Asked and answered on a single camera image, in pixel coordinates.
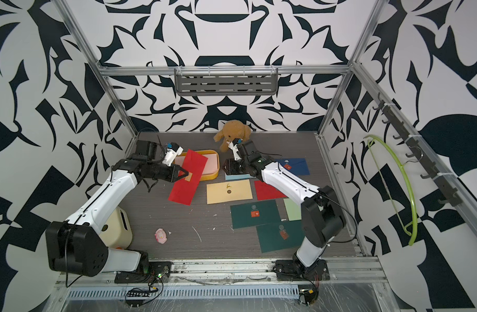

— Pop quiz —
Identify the yellow envelope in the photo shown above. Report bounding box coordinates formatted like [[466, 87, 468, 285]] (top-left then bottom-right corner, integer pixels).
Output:
[[207, 180, 253, 205]]

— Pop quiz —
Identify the pink envelope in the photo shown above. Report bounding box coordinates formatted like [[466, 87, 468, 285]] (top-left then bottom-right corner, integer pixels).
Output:
[[174, 153, 219, 176]]

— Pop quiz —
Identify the yellow plastic storage box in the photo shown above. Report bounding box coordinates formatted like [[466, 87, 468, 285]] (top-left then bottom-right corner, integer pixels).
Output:
[[196, 149, 220, 181]]

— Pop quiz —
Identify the red envelope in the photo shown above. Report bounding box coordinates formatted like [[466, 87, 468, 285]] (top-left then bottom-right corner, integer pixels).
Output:
[[254, 180, 287, 201], [168, 149, 208, 205]]

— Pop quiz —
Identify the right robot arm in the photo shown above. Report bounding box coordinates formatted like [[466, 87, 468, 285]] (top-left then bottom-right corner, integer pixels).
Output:
[[224, 139, 350, 282]]

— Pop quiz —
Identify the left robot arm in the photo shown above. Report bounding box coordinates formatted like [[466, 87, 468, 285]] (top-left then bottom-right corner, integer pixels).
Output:
[[45, 140, 189, 277]]

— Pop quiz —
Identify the light blue envelope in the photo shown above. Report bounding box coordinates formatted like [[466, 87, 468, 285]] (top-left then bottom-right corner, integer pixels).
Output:
[[225, 174, 252, 181]]

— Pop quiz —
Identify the brown plush dog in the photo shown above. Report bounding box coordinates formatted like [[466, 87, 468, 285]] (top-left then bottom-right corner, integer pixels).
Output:
[[214, 120, 252, 153]]

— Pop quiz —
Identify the dark blue envelope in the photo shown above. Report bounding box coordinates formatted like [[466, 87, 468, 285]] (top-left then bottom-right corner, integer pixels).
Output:
[[277, 158, 310, 176]]

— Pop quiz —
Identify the dark green envelope upper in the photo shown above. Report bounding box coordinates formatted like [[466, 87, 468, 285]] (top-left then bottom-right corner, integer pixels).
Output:
[[231, 200, 281, 230]]

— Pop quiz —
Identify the dark green envelope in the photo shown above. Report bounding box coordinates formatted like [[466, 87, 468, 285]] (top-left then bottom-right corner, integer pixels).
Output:
[[231, 200, 281, 230], [256, 220, 305, 253]]

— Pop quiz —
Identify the light green envelope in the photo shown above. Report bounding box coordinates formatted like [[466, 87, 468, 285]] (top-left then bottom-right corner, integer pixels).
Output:
[[283, 198, 302, 221]]

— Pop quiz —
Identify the small pink toy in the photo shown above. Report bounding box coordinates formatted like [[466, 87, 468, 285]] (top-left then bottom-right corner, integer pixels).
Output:
[[155, 228, 168, 244]]

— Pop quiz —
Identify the cream plastic container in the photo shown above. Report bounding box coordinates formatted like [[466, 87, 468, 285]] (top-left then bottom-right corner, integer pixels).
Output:
[[99, 207, 133, 250]]

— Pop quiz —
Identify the dark green envelope lower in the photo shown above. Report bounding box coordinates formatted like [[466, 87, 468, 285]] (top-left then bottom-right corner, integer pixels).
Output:
[[256, 220, 305, 253]]

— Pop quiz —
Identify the green plastic hanger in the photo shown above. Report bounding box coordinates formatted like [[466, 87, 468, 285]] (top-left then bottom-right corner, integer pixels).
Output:
[[364, 134, 419, 246]]

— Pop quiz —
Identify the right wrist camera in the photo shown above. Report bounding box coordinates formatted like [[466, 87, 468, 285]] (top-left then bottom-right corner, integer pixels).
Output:
[[228, 139, 242, 161]]

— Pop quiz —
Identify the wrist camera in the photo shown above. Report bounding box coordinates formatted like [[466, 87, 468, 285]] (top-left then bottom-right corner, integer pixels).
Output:
[[162, 142, 184, 166], [228, 139, 242, 161]]

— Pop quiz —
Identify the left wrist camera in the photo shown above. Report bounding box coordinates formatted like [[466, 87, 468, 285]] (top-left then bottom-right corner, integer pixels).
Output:
[[162, 142, 184, 166]]

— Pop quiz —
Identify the grey metal wall shelf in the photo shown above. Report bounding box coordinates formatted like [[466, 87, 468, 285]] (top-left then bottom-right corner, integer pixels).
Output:
[[174, 66, 279, 96]]

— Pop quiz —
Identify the black wall hook rail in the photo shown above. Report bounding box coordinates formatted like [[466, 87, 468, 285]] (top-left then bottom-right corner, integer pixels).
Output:
[[377, 93, 463, 207]]

